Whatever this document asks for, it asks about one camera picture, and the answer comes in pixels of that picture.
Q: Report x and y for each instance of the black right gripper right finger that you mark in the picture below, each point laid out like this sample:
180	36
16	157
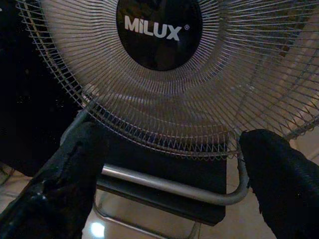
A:
286	189

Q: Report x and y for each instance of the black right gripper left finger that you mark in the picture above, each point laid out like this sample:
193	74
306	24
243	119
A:
54	194

